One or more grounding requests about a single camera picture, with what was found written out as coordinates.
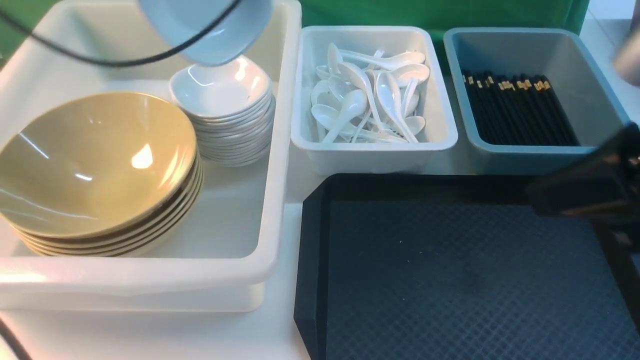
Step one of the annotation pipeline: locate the yellow noodle bowl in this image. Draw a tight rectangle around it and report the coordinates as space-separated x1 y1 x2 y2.
0 92 197 239

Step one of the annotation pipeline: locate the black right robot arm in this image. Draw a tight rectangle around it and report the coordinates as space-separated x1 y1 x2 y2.
526 121 640 325

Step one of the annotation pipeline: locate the pile of white spoons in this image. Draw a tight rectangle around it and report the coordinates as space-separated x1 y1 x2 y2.
310 43 431 144

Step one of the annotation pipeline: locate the black serving tray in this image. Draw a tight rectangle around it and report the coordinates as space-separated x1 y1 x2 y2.
294 174 639 360

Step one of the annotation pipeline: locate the stack of white dishes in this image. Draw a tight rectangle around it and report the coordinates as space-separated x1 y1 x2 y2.
168 55 277 167

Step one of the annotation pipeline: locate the white spoon bin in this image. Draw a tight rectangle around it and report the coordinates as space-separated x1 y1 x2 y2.
290 26 458 176

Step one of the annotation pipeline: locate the large white tub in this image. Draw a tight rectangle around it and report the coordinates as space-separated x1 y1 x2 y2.
1 0 302 312

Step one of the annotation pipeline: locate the pile of black chopsticks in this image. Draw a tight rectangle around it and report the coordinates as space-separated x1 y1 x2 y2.
462 70 579 147

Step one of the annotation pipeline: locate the blue-grey chopstick bin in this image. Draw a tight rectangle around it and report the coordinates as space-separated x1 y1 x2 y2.
443 27 631 176

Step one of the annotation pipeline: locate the stack of yellow bowls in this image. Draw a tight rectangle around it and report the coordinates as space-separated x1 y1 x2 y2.
11 155 204 257

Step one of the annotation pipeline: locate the black cable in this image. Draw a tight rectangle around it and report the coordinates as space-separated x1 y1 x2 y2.
0 0 243 68

